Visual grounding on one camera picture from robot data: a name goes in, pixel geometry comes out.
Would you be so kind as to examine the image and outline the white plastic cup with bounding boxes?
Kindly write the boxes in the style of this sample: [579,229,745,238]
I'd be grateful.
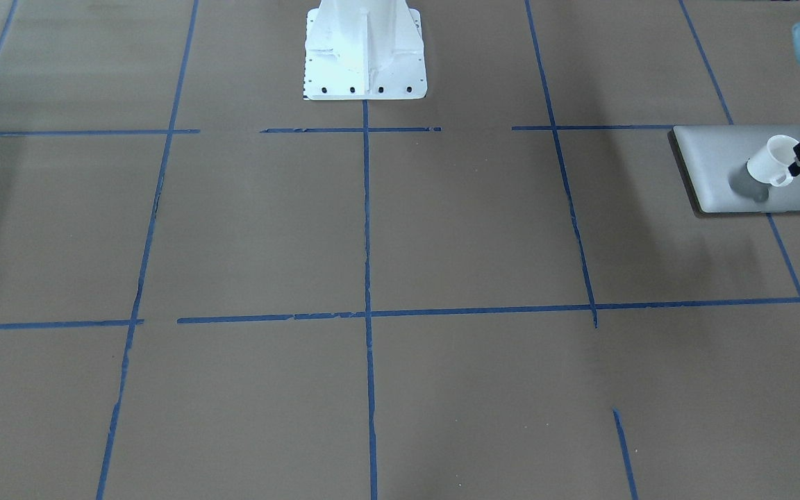
[747,134,799,188]

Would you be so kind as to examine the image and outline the grey closed laptop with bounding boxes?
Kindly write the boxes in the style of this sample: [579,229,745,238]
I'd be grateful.
[671,124,800,215]

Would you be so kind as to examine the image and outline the brown paper table cover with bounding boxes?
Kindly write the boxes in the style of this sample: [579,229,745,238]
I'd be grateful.
[0,1,800,499]

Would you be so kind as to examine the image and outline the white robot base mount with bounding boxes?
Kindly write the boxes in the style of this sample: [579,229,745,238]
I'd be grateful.
[302,1,428,101]

